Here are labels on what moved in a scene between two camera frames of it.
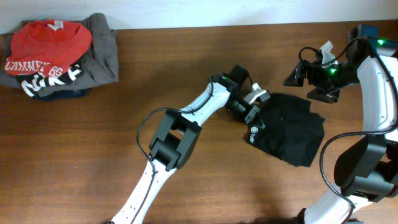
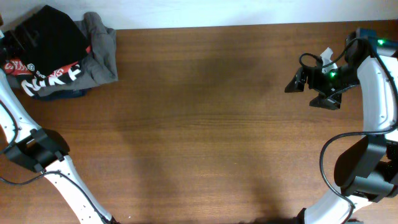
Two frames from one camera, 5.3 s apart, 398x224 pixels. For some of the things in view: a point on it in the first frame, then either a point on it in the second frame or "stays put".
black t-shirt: [292, 133] to [50, 40]
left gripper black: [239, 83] to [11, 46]
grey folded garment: [101, 65] stays put
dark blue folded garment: [65, 94] stays put
